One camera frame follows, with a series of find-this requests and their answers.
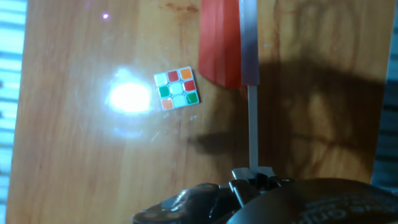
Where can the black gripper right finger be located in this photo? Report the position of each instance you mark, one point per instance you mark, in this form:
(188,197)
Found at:
(267,177)

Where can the orange wooden board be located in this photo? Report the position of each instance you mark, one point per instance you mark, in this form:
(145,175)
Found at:
(77,171)

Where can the small Rubik's cube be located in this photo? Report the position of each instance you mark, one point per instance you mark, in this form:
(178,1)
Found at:
(176,88)

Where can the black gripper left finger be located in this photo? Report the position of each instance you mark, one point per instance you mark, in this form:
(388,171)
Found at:
(242,186)

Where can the red flag with white stick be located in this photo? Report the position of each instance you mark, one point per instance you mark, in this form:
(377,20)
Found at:
(217,46)

